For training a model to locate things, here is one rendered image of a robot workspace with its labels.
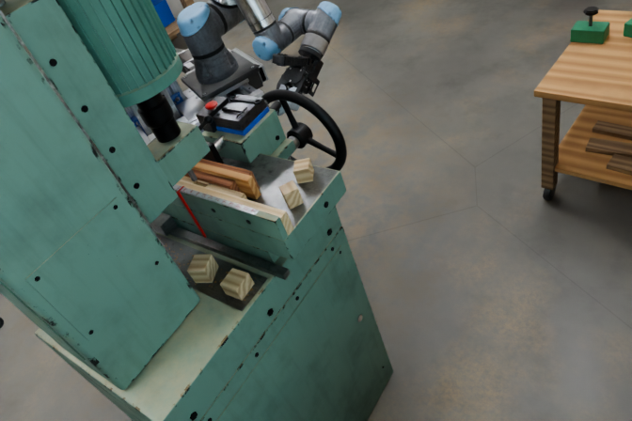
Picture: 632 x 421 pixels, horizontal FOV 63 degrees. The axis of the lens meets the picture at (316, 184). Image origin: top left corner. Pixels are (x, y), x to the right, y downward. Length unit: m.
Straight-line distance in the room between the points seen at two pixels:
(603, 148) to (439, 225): 0.66
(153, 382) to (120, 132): 0.46
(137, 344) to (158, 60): 0.51
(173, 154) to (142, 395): 0.45
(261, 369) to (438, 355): 0.81
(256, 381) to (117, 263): 0.40
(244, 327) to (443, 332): 0.96
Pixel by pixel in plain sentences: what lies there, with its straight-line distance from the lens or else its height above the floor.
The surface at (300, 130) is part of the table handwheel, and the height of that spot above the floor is 0.84.
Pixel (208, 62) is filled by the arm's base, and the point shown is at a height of 0.89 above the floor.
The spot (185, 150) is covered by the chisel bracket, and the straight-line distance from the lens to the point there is 1.07.
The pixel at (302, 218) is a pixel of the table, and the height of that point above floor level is 0.90.
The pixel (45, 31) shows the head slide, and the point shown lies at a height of 1.38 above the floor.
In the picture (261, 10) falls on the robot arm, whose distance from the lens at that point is 1.53.
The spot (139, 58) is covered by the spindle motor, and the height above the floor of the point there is 1.27.
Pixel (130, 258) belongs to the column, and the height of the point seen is 1.01.
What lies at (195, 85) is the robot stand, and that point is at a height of 0.82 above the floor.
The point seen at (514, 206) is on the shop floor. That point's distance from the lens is 2.21.
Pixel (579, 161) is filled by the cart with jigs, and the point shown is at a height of 0.18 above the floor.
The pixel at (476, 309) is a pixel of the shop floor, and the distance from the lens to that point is 1.90.
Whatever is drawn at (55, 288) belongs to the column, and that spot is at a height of 1.07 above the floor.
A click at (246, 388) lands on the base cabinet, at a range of 1.14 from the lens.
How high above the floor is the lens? 1.58
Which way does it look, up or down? 39 degrees down
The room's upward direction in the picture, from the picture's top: 20 degrees counter-clockwise
